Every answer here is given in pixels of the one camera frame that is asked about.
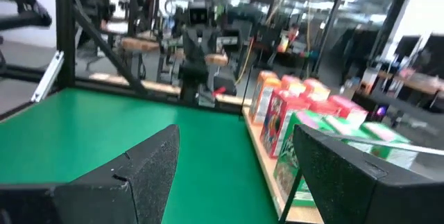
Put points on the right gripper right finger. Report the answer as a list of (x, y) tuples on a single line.
[(364, 199)]

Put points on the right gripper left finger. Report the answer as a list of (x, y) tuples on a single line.
[(121, 196)]

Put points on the green Apple Jacks cereal box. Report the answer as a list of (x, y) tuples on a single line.
[(288, 161), (385, 137), (341, 127)]

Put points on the red Froot Loops cereal box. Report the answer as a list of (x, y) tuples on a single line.
[(322, 107), (279, 123), (348, 109)]

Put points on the orange Mini Wheats cereal box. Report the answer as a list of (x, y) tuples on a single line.
[(316, 88), (263, 95), (293, 84)]

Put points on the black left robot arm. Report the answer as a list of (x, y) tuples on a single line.
[(194, 64)]

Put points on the wooden shelf board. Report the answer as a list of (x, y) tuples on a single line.
[(308, 216)]

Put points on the green table mat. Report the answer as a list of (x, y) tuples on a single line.
[(104, 130)]

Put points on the silver aluminium corner brace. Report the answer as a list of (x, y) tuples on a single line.
[(48, 75)]

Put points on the wooden workbench top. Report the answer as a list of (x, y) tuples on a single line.
[(215, 59), (138, 43)]

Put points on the person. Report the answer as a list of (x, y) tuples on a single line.
[(93, 2)]

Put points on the dark grey desk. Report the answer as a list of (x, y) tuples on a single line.
[(24, 12)]

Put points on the thin black shelf frame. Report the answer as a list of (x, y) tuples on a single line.
[(290, 198)]

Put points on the black aluminium rig frame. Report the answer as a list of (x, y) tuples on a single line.
[(65, 26)]

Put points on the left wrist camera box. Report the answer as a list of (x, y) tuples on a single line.
[(198, 13)]

